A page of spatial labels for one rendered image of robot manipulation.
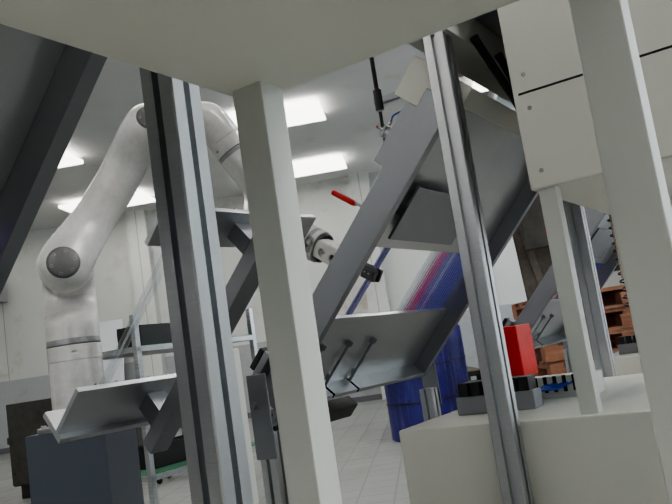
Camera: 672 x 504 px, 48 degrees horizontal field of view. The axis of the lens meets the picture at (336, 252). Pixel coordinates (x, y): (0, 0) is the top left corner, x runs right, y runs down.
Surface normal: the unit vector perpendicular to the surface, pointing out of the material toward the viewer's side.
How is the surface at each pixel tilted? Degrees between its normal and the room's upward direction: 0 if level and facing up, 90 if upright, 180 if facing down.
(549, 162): 90
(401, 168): 90
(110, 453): 90
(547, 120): 90
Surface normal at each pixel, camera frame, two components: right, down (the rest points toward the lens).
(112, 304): -0.11, -0.11
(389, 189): -0.54, -0.03
